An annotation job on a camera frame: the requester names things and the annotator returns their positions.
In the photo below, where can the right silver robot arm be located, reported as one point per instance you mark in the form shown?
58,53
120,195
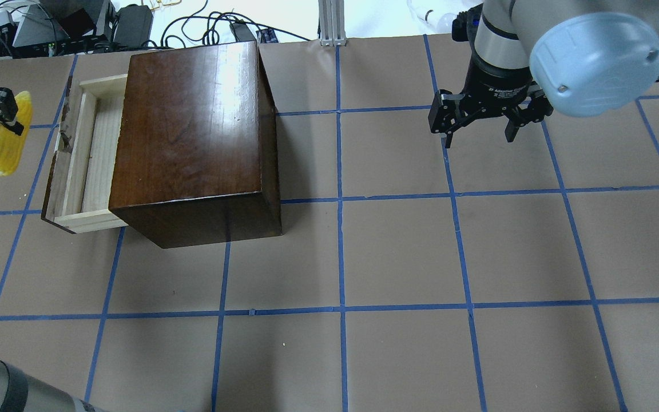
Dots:
532,58

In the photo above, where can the white light bulb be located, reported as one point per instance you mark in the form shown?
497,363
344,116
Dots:
432,16

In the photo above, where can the aluminium frame post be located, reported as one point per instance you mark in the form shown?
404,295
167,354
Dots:
332,23

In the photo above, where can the wooden drawer with white handle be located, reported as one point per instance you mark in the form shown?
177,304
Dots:
81,172

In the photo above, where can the dark wooden drawer box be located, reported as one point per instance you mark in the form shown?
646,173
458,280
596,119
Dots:
197,159

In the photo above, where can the yellow corn cob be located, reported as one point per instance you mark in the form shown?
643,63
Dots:
12,143

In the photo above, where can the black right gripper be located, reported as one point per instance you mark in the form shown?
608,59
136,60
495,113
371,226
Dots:
494,86

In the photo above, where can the black power adapter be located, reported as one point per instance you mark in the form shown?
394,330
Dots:
242,32

